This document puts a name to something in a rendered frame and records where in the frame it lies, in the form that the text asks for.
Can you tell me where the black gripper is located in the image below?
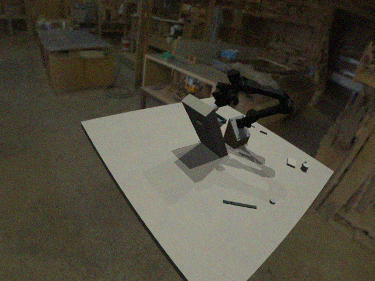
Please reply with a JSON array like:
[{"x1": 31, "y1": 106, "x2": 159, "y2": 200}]
[{"x1": 212, "y1": 86, "x2": 239, "y2": 108}]

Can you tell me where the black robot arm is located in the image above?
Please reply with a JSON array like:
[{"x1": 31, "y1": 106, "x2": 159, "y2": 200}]
[{"x1": 216, "y1": 69, "x2": 294, "y2": 128}]

